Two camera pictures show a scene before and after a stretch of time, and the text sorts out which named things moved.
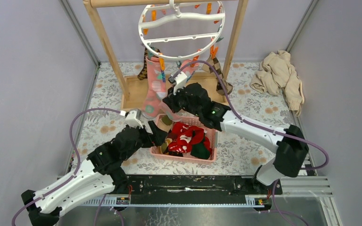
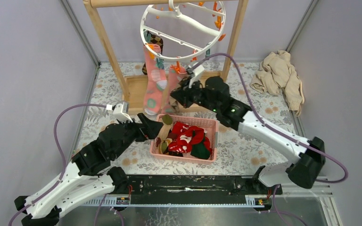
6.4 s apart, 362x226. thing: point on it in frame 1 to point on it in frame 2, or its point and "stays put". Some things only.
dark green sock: (200, 150) stays put
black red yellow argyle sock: (174, 153) stays put
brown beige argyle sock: (143, 73) to (155, 39)
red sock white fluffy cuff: (187, 135) stays put
